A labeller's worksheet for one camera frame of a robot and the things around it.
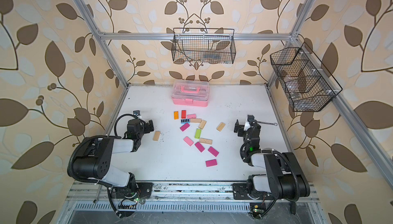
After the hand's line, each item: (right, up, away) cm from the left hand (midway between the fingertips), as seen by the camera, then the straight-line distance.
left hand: (140, 120), depth 94 cm
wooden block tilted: (+39, -3, +4) cm, 39 cm away
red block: (+26, +3, +10) cm, 28 cm away
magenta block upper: (+27, -5, +3) cm, 27 cm away
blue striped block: (+27, -1, +5) cm, 28 cm away
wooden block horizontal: (+34, -1, +5) cm, 35 cm away
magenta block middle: (+37, -15, -5) cm, 40 cm away
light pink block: (+30, -12, -3) cm, 33 cm away
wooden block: (+50, -4, +2) cm, 50 cm away
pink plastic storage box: (+31, +18, +8) cm, 36 cm away
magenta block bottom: (+44, -22, -12) cm, 50 cm away
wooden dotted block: (+41, -12, -4) cm, 43 cm away
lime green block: (+36, -9, -1) cm, 37 cm away
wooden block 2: (+10, -10, +1) cm, 14 cm away
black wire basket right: (+90, +20, -21) cm, 95 cm away
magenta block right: (+45, -17, -7) cm, 48 cm away
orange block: (+21, +2, +8) cm, 22 cm away
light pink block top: (+31, +2, +8) cm, 32 cm away
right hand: (+65, 0, -5) cm, 65 cm away
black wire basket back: (+42, +48, +2) cm, 63 cm away
